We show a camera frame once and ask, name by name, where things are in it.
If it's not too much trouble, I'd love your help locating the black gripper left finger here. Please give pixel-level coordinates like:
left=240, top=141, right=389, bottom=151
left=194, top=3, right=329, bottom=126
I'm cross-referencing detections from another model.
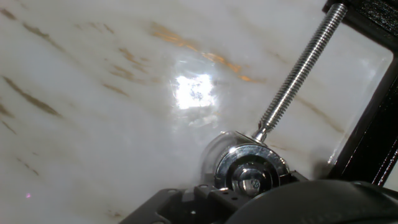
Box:
left=119, top=183, right=250, bottom=224

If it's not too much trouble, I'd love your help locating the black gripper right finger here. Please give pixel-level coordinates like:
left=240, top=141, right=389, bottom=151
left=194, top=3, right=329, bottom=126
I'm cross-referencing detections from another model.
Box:
left=290, top=170, right=310, bottom=183

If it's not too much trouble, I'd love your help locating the chrome jar lid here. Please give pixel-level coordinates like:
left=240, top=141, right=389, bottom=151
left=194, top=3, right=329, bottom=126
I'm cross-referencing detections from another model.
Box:
left=213, top=143, right=292, bottom=198

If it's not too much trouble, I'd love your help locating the small clear glass jar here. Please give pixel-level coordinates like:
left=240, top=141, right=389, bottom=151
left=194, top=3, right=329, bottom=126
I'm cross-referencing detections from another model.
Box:
left=198, top=130, right=259, bottom=187

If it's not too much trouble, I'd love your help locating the black C-clamp with steel screw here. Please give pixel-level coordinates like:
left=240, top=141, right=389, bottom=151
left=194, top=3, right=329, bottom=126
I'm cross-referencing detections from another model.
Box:
left=251, top=0, right=398, bottom=188

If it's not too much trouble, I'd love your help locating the marble patterned board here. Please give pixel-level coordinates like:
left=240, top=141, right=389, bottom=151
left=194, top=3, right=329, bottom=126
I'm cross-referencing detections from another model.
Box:
left=0, top=0, right=398, bottom=224

